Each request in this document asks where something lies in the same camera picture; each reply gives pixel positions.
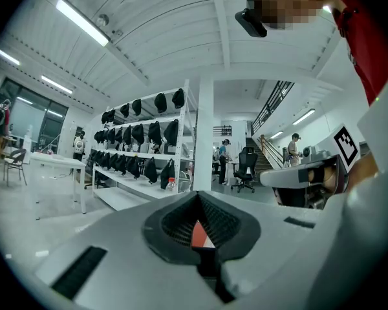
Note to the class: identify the staircase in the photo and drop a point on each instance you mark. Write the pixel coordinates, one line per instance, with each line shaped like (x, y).
(262, 160)

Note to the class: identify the person's right forearm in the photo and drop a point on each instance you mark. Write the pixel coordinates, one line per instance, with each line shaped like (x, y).
(363, 168)

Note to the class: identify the long ceiling light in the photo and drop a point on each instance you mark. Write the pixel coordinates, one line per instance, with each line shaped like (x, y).
(6, 56)
(56, 84)
(304, 116)
(276, 134)
(82, 21)

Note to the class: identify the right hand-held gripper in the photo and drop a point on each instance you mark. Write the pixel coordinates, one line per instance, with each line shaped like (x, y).
(346, 147)

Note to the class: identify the person's right hand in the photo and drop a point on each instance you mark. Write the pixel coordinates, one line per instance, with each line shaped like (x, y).
(326, 174)

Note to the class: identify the black wall-mounted rack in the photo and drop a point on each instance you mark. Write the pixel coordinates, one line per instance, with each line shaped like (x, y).
(222, 131)

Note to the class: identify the black office chair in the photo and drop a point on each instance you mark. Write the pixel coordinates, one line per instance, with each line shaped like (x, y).
(245, 160)

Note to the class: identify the black balcony railing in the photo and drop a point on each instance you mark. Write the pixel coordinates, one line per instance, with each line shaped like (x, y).
(275, 99)

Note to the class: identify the black and white chair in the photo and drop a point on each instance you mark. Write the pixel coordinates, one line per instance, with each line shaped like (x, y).
(16, 157)

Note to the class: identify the dark framed glass window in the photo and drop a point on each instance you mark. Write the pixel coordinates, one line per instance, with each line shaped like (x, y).
(29, 118)

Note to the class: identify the clear water bottle red label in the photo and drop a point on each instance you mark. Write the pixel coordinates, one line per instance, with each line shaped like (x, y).
(171, 185)

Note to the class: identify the round smoke detector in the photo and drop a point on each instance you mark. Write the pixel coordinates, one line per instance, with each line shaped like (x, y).
(102, 20)

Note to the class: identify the red book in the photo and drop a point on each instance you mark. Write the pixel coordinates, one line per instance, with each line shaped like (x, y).
(198, 237)

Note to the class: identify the white square pillar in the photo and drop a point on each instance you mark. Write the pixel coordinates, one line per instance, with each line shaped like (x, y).
(203, 134)

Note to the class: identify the person's red shirt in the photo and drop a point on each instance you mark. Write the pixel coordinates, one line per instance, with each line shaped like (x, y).
(365, 50)

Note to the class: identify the white table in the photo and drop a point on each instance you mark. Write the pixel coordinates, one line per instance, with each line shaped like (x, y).
(58, 163)

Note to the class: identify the row of black bags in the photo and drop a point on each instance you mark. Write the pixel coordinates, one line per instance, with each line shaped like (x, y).
(155, 131)

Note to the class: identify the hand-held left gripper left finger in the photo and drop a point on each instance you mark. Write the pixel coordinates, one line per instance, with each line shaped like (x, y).
(126, 254)

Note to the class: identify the white metal shelf rack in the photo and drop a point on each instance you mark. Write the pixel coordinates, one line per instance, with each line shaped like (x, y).
(116, 199)

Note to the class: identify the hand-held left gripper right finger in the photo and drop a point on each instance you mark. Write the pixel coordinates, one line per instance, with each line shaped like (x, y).
(271, 237)

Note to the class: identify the person's head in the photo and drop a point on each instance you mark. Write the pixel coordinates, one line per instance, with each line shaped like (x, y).
(287, 2)

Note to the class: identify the black head-worn camera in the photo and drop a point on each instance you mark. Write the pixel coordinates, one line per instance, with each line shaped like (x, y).
(250, 23)

